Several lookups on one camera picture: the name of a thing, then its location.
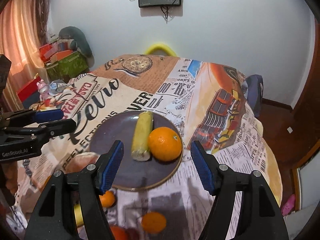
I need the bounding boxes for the small tangerine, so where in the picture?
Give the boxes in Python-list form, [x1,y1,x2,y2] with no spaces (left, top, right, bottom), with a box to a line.
[99,190,116,208]

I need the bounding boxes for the long yellow corn cob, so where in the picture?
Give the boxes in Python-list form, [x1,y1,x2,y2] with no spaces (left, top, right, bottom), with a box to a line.
[74,204,84,228]

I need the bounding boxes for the red tomato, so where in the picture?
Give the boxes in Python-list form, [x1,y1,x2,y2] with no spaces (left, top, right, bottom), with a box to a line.
[110,225,129,240]

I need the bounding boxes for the medium orange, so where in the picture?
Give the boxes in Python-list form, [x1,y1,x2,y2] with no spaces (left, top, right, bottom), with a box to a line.
[141,212,167,234]

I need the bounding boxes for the pink slipper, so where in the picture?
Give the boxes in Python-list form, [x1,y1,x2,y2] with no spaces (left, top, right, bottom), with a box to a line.
[281,194,296,217]

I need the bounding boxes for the red box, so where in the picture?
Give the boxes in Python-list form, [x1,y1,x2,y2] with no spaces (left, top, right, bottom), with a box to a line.
[17,76,41,102]

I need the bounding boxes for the pink toy figure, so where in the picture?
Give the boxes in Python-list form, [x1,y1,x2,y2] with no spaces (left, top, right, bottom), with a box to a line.
[36,79,50,101]

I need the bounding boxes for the dark purple ceramic plate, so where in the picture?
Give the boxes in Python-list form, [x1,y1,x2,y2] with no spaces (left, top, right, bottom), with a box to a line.
[89,111,183,191]

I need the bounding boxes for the short yellow corn cob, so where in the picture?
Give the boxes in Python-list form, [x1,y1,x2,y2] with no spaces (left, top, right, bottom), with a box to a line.
[131,111,153,161]

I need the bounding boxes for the green patterned box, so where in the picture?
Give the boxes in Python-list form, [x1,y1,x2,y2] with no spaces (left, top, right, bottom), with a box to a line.
[45,51,89,83]

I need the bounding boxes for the large orange with sticker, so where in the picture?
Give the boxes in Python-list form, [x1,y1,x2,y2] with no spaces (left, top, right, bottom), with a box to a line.
[148,127,182,162]

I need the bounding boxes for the grey plush toy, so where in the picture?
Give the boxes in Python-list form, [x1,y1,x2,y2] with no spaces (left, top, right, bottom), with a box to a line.
[59,26,92,57]

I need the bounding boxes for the orange pink curtain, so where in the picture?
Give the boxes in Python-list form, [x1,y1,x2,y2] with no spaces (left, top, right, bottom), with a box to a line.
[1,0,50,111]

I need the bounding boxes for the retro newspaper print tablecloth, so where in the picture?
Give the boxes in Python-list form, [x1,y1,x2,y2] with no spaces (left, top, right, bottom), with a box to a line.
[14,55,283,239]

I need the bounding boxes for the yellow chair back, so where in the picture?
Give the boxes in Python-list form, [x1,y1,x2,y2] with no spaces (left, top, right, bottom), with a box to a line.
[144,43,177,57]

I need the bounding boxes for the black monitor cable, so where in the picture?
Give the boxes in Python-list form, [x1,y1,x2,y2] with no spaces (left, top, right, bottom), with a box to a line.
[159,4,176,25]

